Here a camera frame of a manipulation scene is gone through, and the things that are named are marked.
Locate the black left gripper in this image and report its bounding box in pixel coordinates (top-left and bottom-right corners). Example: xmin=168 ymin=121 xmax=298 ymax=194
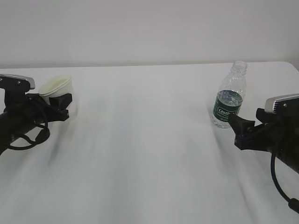
xmin=0 ymin=90 xmax=72 ymax=153

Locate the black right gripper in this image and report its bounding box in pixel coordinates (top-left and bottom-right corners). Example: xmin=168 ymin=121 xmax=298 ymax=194
xmin=228 ymin=108 xmax=299 ymax=173

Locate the white paper cup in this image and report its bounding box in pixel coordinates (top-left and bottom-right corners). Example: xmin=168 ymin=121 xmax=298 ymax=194
xmin=38 ymin=75 xmax=78 ymax=119

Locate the clear green-label water bottle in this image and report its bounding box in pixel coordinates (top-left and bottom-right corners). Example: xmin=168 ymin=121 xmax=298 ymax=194
xmin=211 ymin=61 xmax=247 ymax=128

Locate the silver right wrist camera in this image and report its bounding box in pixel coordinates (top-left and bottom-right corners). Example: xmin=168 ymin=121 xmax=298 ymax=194
xmin=264 ymin=93 xmax=299 ymax=115

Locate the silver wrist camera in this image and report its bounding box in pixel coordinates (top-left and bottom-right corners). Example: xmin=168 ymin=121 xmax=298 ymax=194
xmin=0 ymin=74 xmax=36 ymax=92
xmin=264 ymin=93 xmax=299 ymax=115

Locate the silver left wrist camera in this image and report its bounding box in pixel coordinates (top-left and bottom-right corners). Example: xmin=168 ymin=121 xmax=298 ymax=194
xmin=0 ymin=74 xmax=36 ymax=92

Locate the black right camera cable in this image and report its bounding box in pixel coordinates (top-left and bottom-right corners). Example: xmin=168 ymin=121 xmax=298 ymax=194
xmin=271 ymin=144 xmax=299 ymax=214

